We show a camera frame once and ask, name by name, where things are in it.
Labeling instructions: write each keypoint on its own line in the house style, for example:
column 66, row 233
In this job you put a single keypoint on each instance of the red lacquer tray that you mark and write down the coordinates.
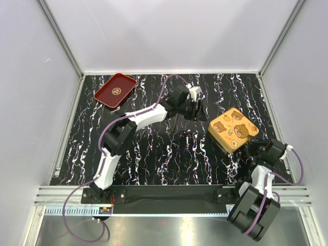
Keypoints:
column 115, row 90

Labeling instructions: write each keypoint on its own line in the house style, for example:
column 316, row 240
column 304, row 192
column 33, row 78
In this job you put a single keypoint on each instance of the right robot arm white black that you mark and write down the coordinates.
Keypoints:
column 256, row 208

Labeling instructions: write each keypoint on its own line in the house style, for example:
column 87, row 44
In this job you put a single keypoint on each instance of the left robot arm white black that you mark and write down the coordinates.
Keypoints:
column 117, row 137

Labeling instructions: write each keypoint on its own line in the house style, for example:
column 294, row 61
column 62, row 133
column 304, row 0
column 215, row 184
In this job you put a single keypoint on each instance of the right aluminium corner post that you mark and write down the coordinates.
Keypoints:
column 281, row 37

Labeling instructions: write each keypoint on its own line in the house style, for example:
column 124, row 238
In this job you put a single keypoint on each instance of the aluminium corner post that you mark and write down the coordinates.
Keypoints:
column 281, row 37
column 60, row 37

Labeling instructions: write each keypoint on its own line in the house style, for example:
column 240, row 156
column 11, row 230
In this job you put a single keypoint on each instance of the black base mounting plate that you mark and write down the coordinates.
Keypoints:
column 183, row 196

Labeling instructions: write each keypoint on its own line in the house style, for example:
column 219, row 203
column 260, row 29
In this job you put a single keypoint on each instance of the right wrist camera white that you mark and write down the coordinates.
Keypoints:
column 287, row 151

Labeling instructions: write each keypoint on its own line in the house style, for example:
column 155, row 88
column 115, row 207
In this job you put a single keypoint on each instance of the aluminium frame rail front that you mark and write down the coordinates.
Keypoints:
column 101, row 211

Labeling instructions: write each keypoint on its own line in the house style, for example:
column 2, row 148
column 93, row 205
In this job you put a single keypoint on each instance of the silver square tin lid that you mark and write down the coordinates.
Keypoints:
column 232, row 130

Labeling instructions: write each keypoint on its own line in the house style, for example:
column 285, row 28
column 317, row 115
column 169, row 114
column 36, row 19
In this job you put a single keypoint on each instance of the left aluminium corner post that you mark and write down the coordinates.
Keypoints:
column 60, row 37

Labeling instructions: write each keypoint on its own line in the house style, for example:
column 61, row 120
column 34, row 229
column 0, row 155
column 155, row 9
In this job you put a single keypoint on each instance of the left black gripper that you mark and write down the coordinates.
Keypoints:
column 199, row 115

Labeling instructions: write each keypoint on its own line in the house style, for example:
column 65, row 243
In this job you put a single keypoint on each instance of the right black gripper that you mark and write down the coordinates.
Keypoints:
column 253, row 142

